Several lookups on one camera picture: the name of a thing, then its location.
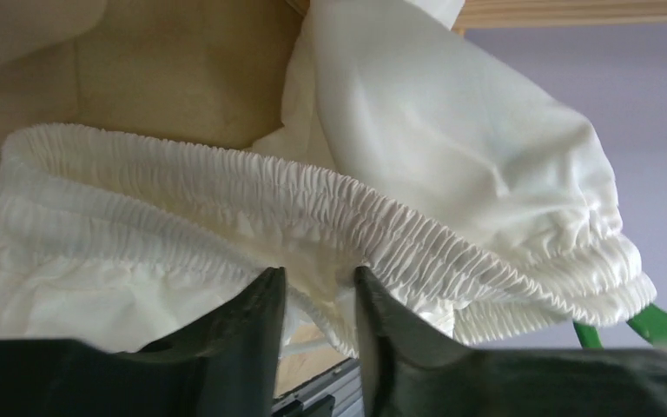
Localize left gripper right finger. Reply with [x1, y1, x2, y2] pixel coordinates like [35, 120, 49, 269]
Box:
[353, 267, 667, 416]

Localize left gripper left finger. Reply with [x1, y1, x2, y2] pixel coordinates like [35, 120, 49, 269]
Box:
[0, 268, 286, 416]

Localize white shorts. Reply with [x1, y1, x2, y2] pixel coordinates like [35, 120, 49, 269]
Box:
[0, 1, 657, 356]

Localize green hanger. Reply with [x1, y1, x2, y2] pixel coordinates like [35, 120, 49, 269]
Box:
[571, 303, 667, 352]

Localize beige shorts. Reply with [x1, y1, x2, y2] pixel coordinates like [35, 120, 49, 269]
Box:
[0, 1, 301, 149]

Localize wooden clothes rack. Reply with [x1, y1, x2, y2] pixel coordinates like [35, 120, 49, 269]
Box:
[284, 0, 667, 33]

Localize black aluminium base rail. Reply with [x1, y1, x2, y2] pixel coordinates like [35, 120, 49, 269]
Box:
[271, 359, 365, 417]

